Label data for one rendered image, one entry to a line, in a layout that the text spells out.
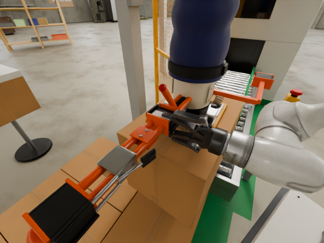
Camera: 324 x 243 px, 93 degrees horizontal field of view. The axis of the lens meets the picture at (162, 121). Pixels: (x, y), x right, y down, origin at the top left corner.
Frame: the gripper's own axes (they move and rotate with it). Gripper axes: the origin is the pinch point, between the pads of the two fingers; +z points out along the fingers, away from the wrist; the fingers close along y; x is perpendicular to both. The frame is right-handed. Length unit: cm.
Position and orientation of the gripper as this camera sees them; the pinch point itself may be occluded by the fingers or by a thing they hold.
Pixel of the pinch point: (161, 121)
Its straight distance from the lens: 50.8
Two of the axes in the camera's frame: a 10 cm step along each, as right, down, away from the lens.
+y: 0.0, 7.9, 6.2
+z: -8.7, -3.1, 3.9
